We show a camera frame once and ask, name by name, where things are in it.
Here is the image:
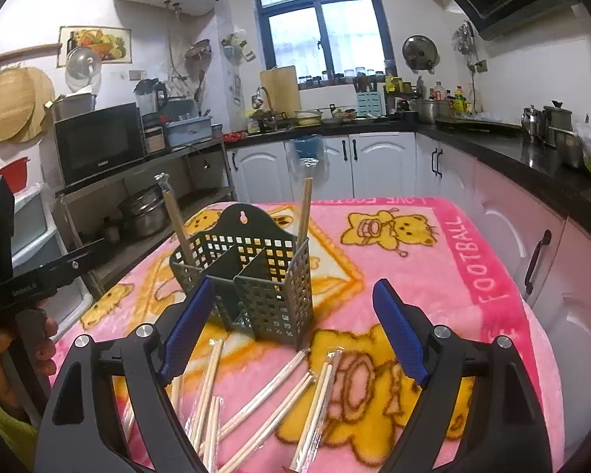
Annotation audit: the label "red plastic basin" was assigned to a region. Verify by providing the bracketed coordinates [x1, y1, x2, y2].
[0, 157, 30, 194]

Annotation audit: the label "pink bear blanket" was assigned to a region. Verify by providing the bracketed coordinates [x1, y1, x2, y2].
[55, 197, 565, 472]

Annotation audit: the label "black microwave oven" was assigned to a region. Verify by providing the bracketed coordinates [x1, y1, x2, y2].
[54, 104, 145, 187]

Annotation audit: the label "white base cabinets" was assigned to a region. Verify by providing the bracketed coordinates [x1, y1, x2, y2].
[225, 129, 591, 454]

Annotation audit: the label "round bamboo boards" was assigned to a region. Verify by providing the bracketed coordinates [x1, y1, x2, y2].
[0, 67, 55, 143]

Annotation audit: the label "steel stockpot on counter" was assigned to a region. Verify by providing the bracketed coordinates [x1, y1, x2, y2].
[409, 99, 452, 124]

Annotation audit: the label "green sleeve left forearm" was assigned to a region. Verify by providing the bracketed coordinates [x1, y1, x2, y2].
[0, 406, 38, 472]

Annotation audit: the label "light blue knife block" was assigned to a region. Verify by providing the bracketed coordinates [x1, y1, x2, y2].
[357, 91, 384, 119]

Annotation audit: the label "steel pots on shelf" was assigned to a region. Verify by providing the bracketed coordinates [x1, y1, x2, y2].
[118, 184, 169, 240]

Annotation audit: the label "steel pot with lid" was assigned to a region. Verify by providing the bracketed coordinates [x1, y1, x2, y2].
[541, 101, 572, 149]

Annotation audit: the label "fruit picture on wall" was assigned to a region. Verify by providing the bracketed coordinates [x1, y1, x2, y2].
[56, 26, 132, 67]

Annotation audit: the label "blue bag on cabinet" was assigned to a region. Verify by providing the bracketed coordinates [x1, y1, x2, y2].
[291, 134, 324, 168]

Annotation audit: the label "person's left hand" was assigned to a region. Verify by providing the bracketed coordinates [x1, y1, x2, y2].
[0, 309, 58, 413]

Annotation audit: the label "black countertop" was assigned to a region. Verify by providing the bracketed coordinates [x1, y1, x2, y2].
[225, 120, 591, 236]

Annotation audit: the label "glass pot lid on wall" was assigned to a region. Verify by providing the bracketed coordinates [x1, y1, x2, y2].
[66, 46, 102, 82]

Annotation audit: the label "blender with black base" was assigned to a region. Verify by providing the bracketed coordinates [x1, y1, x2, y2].
[133, 78, 168, 124]

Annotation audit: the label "wooden cutting board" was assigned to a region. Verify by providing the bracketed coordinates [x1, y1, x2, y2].
[259, 65, 301, 119]

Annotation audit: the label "chopsticks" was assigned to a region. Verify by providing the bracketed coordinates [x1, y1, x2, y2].
[154, 172, 193, 266]
[297, 177, 314, 249]
[213, 347, 309, 466]
[120, 375, 184, 442]
[286, 348, 344, 472]
[188, 339, 224, 456]
[217, 372, 316, 473]

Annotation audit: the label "steel pot lid on wall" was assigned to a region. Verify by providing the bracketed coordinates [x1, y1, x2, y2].
[401, 34, 440, 74]

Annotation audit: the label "yellow oil bottle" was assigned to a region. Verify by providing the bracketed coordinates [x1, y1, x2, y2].
[453, 86, 468, 116]

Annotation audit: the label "metal shelf rack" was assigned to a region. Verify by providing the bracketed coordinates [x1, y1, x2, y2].
[53, 138, 234, 299]

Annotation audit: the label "light blue storage box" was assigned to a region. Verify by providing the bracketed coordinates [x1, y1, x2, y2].
[165, 116, 212, 149]

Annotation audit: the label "steel kettle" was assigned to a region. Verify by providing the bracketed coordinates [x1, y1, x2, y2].
[521, 105, 543, 144]

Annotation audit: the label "blue framed window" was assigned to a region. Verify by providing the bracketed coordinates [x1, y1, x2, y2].
[256, 0, 394, 81]

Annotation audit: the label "dark green utensil basket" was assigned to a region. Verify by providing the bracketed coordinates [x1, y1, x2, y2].
[169, 204, 312, 349]

